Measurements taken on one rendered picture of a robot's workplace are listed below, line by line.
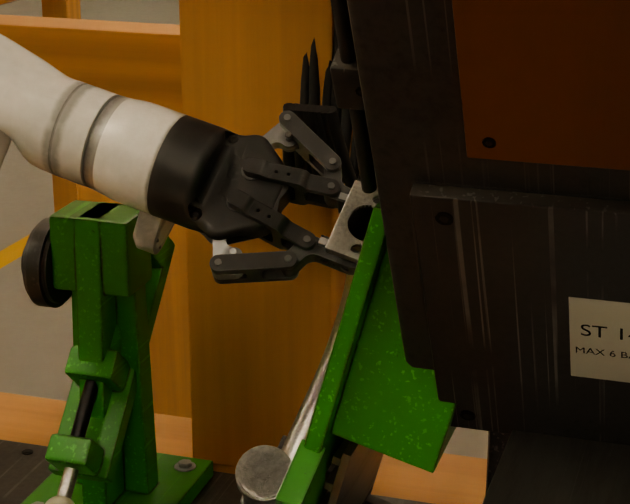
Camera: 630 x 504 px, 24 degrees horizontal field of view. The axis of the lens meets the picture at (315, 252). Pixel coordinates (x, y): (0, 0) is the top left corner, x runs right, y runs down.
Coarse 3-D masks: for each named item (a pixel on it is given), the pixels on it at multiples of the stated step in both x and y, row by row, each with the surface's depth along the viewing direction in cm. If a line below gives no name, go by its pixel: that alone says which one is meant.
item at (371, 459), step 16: (352, 448) 95; (368, 448) 103; (336, 464) 95; (352, 464) 97; (368, 464) 106; (336, 480) 95; (352, 480) 100; (368, 480) 110; (336, 496) 96; (352, 496) 104
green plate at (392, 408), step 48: (384, 240) 86; (384, 288) 88; (336, 336) 89; (384, 336) 89; (336, 384) 90; (384, 384) 90; (432, 384) 89; (336, 432) 92; (384, 432) 91; (432, 432) 90
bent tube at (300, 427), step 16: (352, 192) 99; (352, 208) 98; (368, 208) 99; (336, 224) 98; (352, 224) 100; (336, 240) 98; (352, 240) 97; (352, 256) 97; (336, 320) 108; (320, 368) 108; (320, 384) 107; (304, 400) 108; (304, 416) 106; (304, 432) 105; (288, 448) 105
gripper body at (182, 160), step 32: (192, 128) 100; (224, 128) 102; (160, 160) 99; (192, 160) 99; (224, 160) 102; (160, 192) 100; (192, 192) 99; (224, 192) 101; (256, 192) 101; (288, 192) 101; (192, 224) 101; (224, 224) 100; (256, 224) 100
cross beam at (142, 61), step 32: (0, 32) 141; (32, 32) 140; (64, 32) 139; (96, 32) 138; (128, 32) 137; (160, 32) 137; (64, 64) 140; (96, 64) 139; (128, 64) 138; (160, 64) 137; (128, 96) 139; (160, 96) 138
